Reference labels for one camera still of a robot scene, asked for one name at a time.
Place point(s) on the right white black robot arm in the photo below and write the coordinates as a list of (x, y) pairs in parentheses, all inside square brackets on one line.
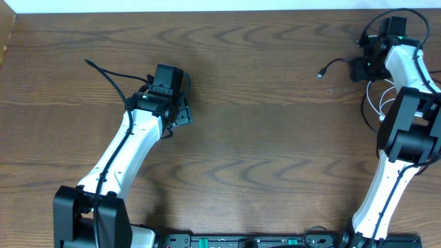
[(408, 138)]

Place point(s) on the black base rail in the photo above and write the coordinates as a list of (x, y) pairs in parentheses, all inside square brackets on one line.
[(316, 239)]

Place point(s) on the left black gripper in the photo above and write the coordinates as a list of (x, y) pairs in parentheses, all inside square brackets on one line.
[(186, 114)]

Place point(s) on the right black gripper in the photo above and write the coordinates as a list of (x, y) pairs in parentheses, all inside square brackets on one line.
[(359, 71)]

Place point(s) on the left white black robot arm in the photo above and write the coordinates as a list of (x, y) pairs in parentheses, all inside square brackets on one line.
[(93, 214)]

